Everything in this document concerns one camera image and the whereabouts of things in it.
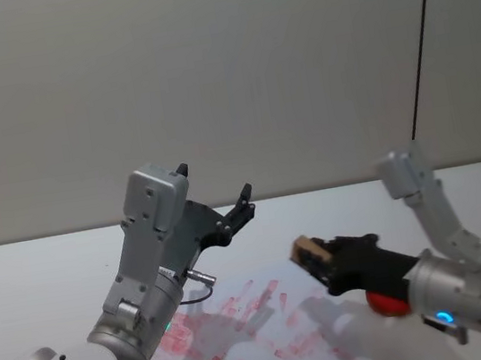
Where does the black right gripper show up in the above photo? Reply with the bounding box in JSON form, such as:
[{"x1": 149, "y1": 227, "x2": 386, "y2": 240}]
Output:
[{"x1": 300, "y1": 222, "x2": 425, "y2": 316}]

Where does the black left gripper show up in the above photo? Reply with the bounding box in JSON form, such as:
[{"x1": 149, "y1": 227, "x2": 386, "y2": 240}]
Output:
[{"x1": 159, "y1": 152, "x2": 265, "y2": 272}]

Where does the small wooden block eraser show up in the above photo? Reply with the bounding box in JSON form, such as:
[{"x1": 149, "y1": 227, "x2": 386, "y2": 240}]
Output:
[{"x1": 288, "y1": 230, "x2": 331, "y2": 270}]

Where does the round red object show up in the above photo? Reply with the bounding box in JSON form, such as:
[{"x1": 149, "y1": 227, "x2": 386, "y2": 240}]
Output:
[{"x1": 365, "y1": 285, "x2": 414, "y2": 321}]

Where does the white sheet with red marks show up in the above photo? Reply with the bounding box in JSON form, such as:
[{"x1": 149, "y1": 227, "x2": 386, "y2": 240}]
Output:
[{"x1": 103, "y1": 256, "x2": 380, "y2": 360}]

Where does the thin dark gripper cable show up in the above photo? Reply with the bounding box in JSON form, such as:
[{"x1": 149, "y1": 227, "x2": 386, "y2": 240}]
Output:
[{"x1": 174, "y1": 263, "x2": 221, "y2": 309}]

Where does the thin black wall cable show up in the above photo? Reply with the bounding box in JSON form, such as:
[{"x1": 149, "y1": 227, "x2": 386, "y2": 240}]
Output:
[{"x1": 390, "y1": 0, "x2": 462, "y2": 142}]

